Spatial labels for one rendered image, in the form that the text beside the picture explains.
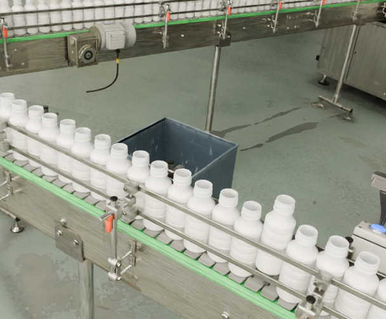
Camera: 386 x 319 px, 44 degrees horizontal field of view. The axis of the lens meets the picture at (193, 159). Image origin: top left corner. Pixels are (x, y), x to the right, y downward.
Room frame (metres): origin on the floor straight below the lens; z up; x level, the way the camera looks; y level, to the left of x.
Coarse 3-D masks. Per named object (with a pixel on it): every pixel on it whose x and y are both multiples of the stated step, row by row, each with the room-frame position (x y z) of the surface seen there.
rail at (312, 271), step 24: (48, 144) 1.04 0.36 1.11; (48, 168) 1.04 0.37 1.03; (96, 168) 0.95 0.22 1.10; (96, 192) 0.95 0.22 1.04; (144, 192) 0.88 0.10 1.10; (144, 216) 0.87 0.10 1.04; (192, 216) 0.81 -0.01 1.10; (192, 240) 0.81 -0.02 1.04; (240, 240) 0.75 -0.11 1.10; (240, 264) 0.74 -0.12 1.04; (288, 288) 0.69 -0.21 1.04; (336, 312) 0.64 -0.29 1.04
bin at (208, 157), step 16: (144, 128) 1.49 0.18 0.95; (160, 128) 1.57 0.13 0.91; (176, 128) 1.57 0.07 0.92; (192, 128) 1.53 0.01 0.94; (112, 144) 1.35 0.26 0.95; (128, 144) 1.42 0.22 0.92; (144, 144) 1.49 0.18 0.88; (160, 144) 1.57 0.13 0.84; (176, 144) 1.57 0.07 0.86; (192, 144) 1.53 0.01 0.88; (208, 144) 1.50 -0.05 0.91; (224, 144) 1.46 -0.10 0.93; (160, 160) 1.58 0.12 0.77; (176, 160) 1.56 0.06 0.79; (192, 160) 1.53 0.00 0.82; (208, 160) 1.49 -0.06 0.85; (224, 160) 1.37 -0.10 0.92; (192, 176) 1.21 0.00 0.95; (208, 176) 1.29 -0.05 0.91; (224, 176) 1.38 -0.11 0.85
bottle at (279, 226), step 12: (276, 204) 0.75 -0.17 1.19; (288, 204) 0.74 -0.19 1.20; (276, 216) 0.74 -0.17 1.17; (288, 216) 0.74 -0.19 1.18; (264, 228) 0.75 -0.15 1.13; (276, 228) 0.73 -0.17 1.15; (288, 228) 0.73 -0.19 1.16; (264, 240) 0.74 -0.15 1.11; (276, 240) 0.73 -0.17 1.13; (288, 240) 0.73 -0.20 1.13; (264, 252) 0.73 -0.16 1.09; (264, 264) 0.73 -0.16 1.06; (276, 264) 0.72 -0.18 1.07
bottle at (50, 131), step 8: (48, 120) 1.06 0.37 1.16; (56, 120) 1.08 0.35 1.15; (48, 128) 1.06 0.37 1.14; (56, 128) 1.07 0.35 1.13; (40, 136) 1.06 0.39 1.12; (48, 136) 1.05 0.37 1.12; (56, 136) 1.06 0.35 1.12; (40, 144) 1.06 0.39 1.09; (56, 144) 1.06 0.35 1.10; (40, 152) 1.06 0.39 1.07; (48, 152) 1.05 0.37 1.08; (56, 152) 1.06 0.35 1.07; (48, 160) 1.05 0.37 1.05; (56, 160) 1.06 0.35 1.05
